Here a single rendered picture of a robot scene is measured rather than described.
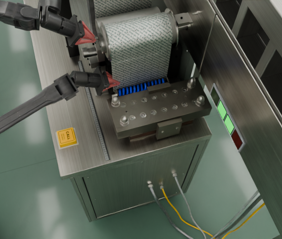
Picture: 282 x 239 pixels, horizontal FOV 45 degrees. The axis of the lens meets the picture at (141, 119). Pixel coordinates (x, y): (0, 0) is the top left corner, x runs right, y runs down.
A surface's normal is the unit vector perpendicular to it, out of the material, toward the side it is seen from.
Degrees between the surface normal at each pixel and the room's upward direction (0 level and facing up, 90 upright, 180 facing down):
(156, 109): 0
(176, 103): 0
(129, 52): 90
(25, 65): 0
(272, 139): 90
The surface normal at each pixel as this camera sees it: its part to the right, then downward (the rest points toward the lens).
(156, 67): 0.30, 0.83
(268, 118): -0.95, 0.25
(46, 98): 0.50, -0.09
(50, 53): 0.03, -0.50
